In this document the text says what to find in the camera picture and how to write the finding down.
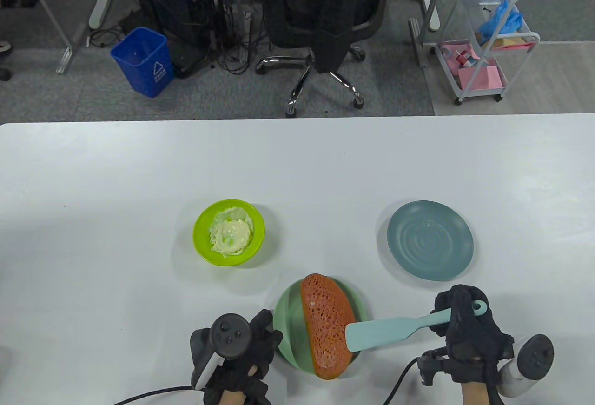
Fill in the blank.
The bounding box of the creamy white salad dressing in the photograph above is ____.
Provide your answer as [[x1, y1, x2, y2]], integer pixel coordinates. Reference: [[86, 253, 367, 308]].
[[208, 207, 254, 257]]

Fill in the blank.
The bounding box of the person's left hand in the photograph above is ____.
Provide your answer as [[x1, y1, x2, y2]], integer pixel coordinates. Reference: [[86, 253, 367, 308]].
[[203, 308, 284, 405]]

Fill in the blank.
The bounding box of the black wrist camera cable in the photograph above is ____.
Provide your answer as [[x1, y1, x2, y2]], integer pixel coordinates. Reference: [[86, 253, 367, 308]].
[[386, 359, 421, 405], [112, 385, 196, 405]]

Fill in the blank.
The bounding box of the teal blue plate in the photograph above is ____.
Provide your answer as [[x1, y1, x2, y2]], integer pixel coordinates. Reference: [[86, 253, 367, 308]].
[[387, 200, 475, 280]]

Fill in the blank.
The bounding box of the white power strip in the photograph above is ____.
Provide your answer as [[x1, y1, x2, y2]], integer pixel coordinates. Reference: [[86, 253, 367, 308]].
[[417, 0, 440, 31]]

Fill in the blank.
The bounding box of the black office chair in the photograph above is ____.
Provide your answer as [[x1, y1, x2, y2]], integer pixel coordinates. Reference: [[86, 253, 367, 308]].
[[253, 0, 405, 115]]

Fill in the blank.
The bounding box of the light blue dessert spatula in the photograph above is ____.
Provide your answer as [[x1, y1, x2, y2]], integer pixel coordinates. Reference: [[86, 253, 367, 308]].
[[345, 300, 489, 352]]

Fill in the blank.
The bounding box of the tangle of black cables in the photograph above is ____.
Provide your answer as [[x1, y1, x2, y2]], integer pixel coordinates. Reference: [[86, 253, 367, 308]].
[[205, 0, 275, 75]]

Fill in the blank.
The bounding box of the pink paper box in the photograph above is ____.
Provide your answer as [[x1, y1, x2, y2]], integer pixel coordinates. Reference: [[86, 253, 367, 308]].
[[458, 66, 503, 91]]

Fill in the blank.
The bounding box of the person's right hand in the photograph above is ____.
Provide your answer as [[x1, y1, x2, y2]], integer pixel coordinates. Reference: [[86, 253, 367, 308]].
[[429, 284, 516, 385]]

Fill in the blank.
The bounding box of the blue trash bin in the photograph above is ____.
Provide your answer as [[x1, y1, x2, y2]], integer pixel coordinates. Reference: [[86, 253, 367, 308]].
[[110, 27, 175, 98]]

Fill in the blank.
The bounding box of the green plate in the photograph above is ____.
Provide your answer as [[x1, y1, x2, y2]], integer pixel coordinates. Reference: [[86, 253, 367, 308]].
[[273, 277, 373, 372]]

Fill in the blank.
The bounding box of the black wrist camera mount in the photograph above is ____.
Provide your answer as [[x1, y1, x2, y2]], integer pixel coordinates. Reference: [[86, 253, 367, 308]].
[[417, 351, 451, 387]]

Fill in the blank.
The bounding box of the person's left forearm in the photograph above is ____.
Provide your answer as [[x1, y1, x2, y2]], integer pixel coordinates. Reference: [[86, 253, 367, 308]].
[[218, 389, 249, 405]]

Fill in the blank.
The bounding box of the lime green bowl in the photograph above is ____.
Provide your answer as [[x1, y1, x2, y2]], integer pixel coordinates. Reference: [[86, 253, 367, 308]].
[[193, 199, 265, 266]]

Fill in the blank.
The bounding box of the brown porous bread slice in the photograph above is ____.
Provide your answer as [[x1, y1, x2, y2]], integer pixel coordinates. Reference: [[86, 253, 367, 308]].
[[300, 273, 357, 380]]

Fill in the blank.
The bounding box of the white rolling cart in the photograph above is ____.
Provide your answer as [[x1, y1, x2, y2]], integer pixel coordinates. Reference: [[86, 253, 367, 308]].
[[435, 0, 541, 106]]

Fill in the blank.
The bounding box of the black and white handheld controller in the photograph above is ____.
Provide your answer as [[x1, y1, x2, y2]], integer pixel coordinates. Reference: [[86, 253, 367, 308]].
[[191, 313, 254, 391], [500, 334, 555, 398]]

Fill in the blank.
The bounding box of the person's right forearm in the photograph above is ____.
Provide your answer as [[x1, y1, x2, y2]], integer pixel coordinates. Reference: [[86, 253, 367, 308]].
[[460, 379, 505, 405]]

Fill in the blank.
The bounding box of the blue plastic bag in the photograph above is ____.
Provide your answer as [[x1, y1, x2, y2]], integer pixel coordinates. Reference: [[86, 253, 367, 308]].
[[478, 0, 524, 45]]

